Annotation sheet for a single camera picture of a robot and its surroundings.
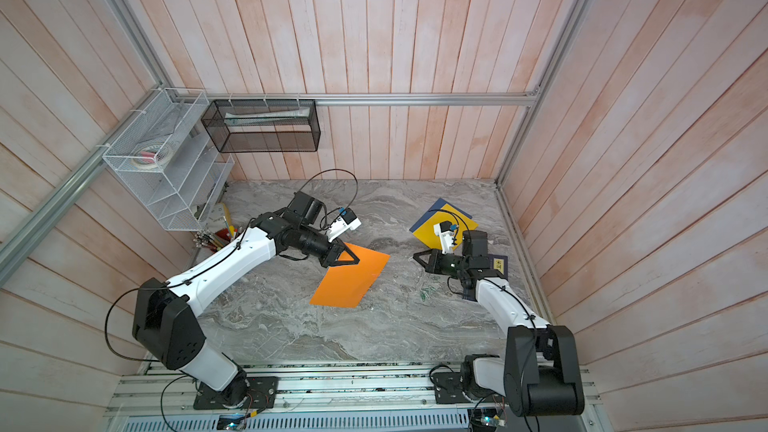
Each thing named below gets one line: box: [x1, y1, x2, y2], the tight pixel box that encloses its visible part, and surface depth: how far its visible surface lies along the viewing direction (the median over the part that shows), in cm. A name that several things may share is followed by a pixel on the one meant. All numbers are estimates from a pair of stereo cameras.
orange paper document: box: [310, 242, 391, 309], surface depth 76 cm
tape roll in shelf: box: [133, 143, 170, 169], surface depth 75 cm
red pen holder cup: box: [210, 228, 243, 253], surface depth 94 cm
